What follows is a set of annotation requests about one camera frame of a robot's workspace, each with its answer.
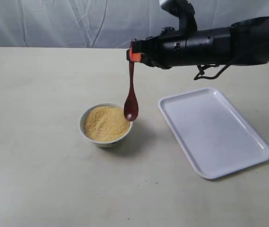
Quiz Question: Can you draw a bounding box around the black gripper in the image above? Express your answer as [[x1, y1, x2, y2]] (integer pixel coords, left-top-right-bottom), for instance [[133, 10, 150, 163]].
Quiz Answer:
[[127, 27, 188, 69]]

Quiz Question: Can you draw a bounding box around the dark red wooden spoon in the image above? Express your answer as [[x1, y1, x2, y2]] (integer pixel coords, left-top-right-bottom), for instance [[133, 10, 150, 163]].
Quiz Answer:
[[124, 61, 139, 122]]

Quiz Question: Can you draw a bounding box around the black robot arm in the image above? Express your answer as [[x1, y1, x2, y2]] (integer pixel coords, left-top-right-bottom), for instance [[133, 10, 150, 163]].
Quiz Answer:
[[126, 17, 269, 70]]

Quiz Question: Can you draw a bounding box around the yellow-brown granular powder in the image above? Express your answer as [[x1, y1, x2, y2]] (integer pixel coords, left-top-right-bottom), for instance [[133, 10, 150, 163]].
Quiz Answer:
[[84, 106, 130, 142]]

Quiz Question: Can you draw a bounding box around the white ceramic bowl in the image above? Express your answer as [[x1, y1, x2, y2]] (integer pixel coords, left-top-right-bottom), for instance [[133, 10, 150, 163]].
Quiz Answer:
[[79, 103, 133, 148]]

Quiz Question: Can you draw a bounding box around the white rectangular plastic tray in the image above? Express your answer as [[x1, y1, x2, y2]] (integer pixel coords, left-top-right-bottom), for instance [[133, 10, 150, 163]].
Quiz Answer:
[[158, 88, 269, 180]]

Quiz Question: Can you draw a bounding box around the white wrinkled backdrop curtain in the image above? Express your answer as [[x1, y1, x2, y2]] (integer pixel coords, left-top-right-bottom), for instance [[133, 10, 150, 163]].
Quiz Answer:
[[0, 0, 269, 50]]

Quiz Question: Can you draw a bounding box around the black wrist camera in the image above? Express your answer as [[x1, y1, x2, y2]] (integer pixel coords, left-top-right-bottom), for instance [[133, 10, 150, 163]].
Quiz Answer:
[[159, 0, 197, 32]]

